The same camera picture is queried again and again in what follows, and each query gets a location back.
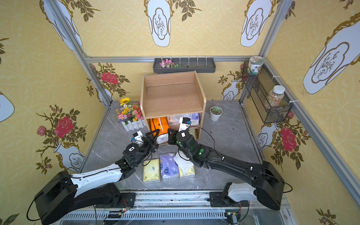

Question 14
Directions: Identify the dark wall hook rack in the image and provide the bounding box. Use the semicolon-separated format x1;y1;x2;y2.
153;56;216;74

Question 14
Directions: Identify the printed lidded jar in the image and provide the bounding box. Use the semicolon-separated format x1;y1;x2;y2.
248;56;264;75

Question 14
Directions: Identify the wooden three-tier shelf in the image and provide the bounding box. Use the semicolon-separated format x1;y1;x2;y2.
140;71;206;131

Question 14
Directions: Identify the black wire wall basket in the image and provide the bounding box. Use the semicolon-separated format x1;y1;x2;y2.
245;65;292;123

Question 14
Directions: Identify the small cactus white pot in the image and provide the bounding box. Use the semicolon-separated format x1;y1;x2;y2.
210;106;223;122

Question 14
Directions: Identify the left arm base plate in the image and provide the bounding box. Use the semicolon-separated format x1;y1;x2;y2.
111;192;136;208

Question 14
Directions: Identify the green-yellow tissue pack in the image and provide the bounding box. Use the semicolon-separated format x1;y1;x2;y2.
143;158;160;184

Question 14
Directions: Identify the artificial flowers white fence planter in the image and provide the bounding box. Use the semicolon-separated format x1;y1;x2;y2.
116;97;146;132

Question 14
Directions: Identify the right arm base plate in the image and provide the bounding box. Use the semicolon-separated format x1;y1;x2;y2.
207;192;249;207

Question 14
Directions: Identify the orange tissue pack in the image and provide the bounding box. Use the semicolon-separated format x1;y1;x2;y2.
149;117;170;144

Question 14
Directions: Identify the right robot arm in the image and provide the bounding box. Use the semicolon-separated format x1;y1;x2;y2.
168;129;287;211

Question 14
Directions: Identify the clear jar white lid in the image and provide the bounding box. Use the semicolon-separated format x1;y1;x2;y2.
265;85;286;109

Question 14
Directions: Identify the yellow tissue pack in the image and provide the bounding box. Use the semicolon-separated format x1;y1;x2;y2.
174;151;196;179

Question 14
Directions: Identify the pink flower on rack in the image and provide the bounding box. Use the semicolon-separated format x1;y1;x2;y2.
159;59;180;68

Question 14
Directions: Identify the yellow floral pack bottom shelf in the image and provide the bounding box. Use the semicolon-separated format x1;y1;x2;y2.
189;128;197;139

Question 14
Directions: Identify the white purple tissue pack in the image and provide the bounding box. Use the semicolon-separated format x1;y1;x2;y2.
183;113;200;125

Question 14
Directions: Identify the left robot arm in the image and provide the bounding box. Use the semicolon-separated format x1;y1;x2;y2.
33;129;160;225

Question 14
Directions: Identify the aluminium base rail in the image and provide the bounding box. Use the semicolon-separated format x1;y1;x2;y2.
55;190;297;225

